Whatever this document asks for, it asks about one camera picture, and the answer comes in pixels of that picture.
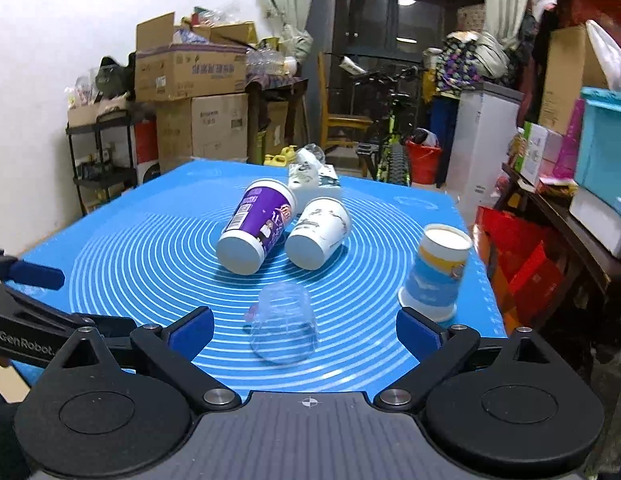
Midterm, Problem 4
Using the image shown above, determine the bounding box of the clear plastic cup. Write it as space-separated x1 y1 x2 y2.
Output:
244 282 319 365

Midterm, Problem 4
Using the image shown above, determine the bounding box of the blue yellow paper cup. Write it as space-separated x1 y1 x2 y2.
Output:
399 223 472 323

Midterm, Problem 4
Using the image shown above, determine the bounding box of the white printed paper cup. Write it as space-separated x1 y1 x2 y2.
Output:
284 197 352 271

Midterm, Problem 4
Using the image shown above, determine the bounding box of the purple white tall cup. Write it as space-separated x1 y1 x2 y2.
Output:
216 179 297 275

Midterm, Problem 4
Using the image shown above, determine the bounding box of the blue silicone baking mat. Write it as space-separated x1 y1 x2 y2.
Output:
4 158 508 406

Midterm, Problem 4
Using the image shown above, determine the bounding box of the black metal shelf rack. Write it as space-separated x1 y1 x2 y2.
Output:
65 108 161 216

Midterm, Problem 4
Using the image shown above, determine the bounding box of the dark wooden side table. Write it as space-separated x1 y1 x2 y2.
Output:
496 164 621 354

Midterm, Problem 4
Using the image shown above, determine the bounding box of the red bucket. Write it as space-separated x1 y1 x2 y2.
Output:
405 141 442 185

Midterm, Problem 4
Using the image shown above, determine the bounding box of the white tissue pack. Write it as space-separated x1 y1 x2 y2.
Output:
288 144 342 216

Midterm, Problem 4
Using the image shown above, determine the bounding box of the yellow jug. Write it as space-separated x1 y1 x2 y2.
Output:
264 145 296 167

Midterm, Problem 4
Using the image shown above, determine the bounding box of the lower large cardboard box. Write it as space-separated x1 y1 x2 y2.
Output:
155 93 248 174

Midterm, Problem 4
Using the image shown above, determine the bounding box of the white green product box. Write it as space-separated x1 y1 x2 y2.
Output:
515 122 563 185

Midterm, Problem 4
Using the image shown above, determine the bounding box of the white chest freezer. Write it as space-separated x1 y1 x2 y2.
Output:
445 82 523 226

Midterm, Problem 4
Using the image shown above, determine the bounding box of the teal plastic storage bin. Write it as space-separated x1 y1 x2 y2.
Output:
574 87 621 214

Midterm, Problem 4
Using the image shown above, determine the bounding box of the wooden chair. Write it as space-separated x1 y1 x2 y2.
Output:
316 52 375 154

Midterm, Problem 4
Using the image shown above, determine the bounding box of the black green bicycle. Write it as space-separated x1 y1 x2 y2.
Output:
322 52 427 188

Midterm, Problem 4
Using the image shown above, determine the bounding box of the top open cardboard box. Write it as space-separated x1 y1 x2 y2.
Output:
135 13 248 103

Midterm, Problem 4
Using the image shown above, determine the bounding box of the tall right cardboard box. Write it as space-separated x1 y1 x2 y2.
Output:
539 25 608 134

